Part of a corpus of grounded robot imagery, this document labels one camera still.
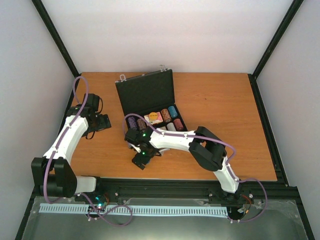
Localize red playing card deck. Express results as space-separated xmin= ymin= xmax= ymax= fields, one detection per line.
xmin=144 ymin=112 xmax=163 ymax=125

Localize white poker chip stack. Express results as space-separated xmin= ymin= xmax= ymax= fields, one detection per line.
xmin=166 ymin=122 xmax=177 ymax=132

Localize black poker set case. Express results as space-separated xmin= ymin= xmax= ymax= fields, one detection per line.
xmin=115 ymin=65 xmax=187 ymax=131

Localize red poker chip stack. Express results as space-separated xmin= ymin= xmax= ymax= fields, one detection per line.
xmin=173 ymin=118 xmax=184 ymax=131

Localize blue poker chip stack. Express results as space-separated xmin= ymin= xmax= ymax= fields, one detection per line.
xmin=168 ymin=105 xmax=178 ymax=119

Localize yellow dealer button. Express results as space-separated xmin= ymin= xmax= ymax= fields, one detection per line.
xmin=148 ymin=112 xmax=158 ymax=122

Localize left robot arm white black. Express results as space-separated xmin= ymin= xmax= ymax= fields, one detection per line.
xmin=31 ymin=93 xmax=111 ymax=202

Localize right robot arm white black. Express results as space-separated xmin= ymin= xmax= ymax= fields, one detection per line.
xmin=124 ymin=126 xmax=239 ymax=194

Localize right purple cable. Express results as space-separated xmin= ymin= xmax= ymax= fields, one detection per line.
xmin=122 ymin=113 xmax=268 ymax=224

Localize light blue slotted cable duct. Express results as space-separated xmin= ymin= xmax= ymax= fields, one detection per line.
xmin=38 ymin=203 xmax=228 ymax=218

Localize right controller board wires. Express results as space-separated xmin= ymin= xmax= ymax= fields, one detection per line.
xmin=228 ymin=193 xmax=254 ymax=221

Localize black aluminium frame rail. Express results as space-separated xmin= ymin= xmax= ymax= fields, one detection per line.
xmin=70 ymin=73 xmax=301 ymax=206

